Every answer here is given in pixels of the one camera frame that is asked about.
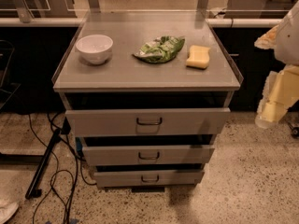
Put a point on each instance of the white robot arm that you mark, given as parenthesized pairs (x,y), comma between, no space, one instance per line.
(287,40)

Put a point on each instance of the yellow sponge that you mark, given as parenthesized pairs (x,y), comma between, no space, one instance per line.
(198,57)

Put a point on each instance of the grey middle drawer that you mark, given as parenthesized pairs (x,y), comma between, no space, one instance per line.
(135,155)

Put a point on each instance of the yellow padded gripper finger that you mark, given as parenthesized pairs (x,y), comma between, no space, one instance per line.
(280,92)

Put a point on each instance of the grey counter unit background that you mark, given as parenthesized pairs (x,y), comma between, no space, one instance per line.
(258,9)

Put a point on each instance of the white shoe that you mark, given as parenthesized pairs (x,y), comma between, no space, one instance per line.
(7,211)

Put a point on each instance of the black caster wheel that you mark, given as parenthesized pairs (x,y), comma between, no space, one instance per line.
(295,132)

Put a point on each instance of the grey drawer cabinet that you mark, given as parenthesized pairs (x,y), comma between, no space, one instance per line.
(124,82)

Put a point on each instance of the green chip bag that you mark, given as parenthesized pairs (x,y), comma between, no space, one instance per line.
(163,49)

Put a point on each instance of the white ceramic bowl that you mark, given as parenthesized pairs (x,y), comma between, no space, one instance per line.
(95,49)

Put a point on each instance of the grey top drawer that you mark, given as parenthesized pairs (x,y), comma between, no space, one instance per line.
(132,122)

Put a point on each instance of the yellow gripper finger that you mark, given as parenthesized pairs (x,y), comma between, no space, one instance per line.
(267,40)

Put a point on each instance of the grey drawer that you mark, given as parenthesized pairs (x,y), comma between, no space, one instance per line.
(135,155)
(132,122)
(148,178)

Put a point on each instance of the black metal stand leg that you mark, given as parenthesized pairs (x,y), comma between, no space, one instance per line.
(33,190)

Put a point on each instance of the grey bottom drawer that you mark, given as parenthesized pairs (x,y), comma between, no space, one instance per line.
(148,178)

